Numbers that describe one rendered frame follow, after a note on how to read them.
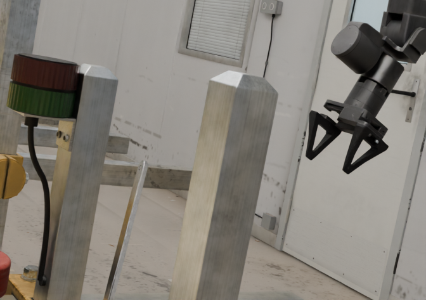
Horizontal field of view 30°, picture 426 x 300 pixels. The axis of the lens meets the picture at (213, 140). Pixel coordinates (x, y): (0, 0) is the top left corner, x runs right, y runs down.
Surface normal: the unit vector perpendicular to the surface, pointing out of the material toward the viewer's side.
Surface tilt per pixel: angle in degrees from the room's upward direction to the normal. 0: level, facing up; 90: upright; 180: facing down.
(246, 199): 90
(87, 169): 90
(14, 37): 90
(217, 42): 90
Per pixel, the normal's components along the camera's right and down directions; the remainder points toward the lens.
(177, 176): 0.51, 0.20
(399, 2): -0.88, -0.08
